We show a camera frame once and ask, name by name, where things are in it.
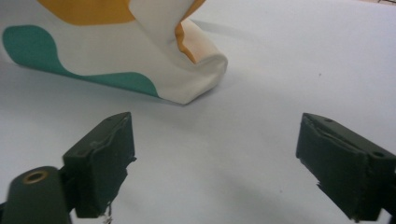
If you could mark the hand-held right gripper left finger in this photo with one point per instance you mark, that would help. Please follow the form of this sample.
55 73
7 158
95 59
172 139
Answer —
99 165

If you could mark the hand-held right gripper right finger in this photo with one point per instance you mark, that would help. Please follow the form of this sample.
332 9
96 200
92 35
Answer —
342 169

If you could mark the white cloth with coloured patches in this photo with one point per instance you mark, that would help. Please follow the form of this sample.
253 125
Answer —
124 59

